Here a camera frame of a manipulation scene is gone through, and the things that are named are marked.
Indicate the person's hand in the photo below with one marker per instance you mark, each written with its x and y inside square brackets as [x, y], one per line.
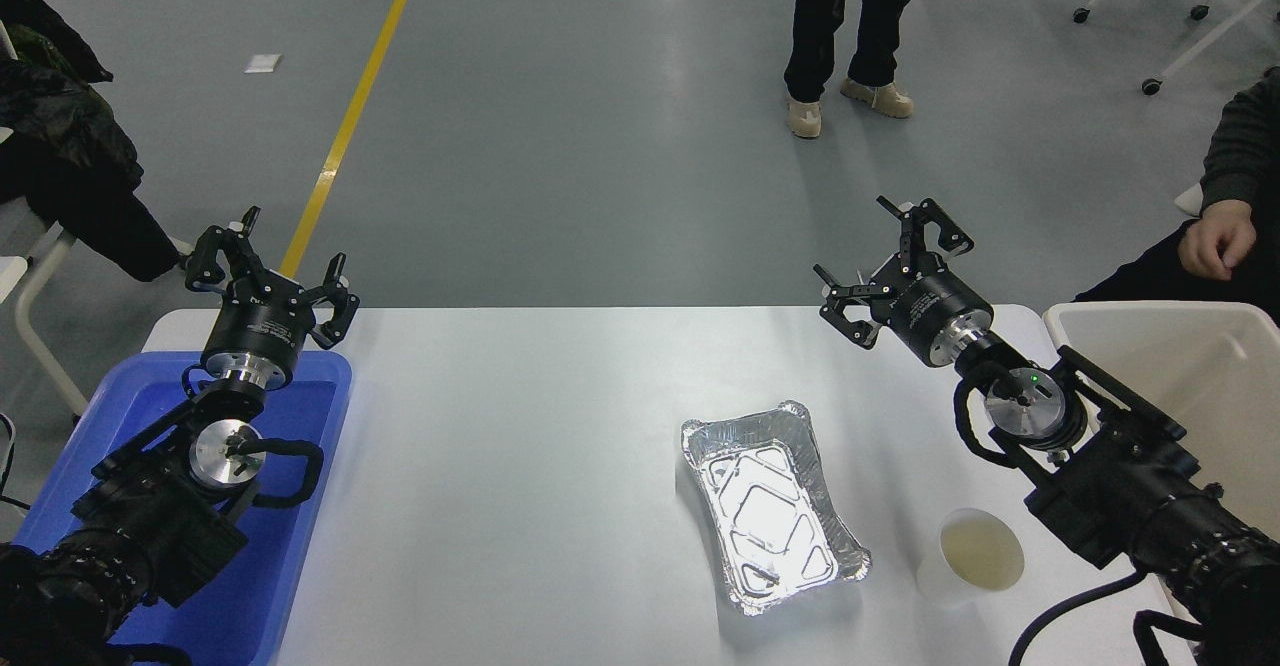
[1220, 236]

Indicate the blue plastic tray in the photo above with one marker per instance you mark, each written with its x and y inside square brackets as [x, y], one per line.
[300, 506]

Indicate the white wheeled chair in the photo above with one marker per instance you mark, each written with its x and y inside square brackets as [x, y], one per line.
[1215, 31]

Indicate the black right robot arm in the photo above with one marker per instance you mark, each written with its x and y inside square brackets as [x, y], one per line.
[1120, 486]

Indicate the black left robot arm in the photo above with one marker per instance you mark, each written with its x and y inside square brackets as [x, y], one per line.
[150, 526]

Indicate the white metal chair frame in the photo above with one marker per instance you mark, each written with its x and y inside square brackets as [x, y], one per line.
[30, 296]

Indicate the silver foil tray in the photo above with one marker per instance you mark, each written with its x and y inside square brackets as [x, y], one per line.
[770, 506]

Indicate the large pale plastic bin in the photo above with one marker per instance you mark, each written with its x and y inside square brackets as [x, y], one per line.
[1180, 356]

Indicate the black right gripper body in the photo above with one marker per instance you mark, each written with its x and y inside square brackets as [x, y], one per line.
[935, 308]

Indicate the standing person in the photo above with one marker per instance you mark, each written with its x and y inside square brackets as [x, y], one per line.
[820, 26]

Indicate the white paper sheet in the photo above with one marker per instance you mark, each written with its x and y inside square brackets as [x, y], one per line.
[263, 63]

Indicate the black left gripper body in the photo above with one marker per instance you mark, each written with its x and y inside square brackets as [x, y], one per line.
[258, 331]

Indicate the seated person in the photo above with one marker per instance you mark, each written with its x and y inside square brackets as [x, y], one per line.
[60, 166]

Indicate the white paper cup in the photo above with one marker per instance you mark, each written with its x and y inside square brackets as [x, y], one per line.
[940, 574]

